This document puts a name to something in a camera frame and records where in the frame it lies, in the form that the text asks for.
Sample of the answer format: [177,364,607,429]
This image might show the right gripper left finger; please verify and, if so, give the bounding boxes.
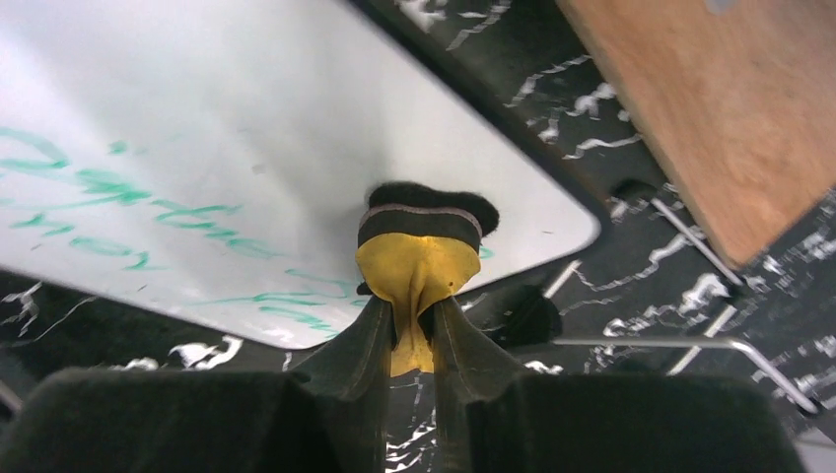
[293,297,393,472]

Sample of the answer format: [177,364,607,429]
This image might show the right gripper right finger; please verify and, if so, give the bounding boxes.
[433,299,528,472]

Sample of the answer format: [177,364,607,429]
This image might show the yellow black whiteboard eraser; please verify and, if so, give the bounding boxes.
[355,181,500,376]

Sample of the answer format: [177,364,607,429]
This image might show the small whiteboard black frame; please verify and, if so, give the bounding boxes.
[1,1,606,349]

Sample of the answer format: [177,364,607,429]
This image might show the wooden board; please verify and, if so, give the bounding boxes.
[559,1,835,267]

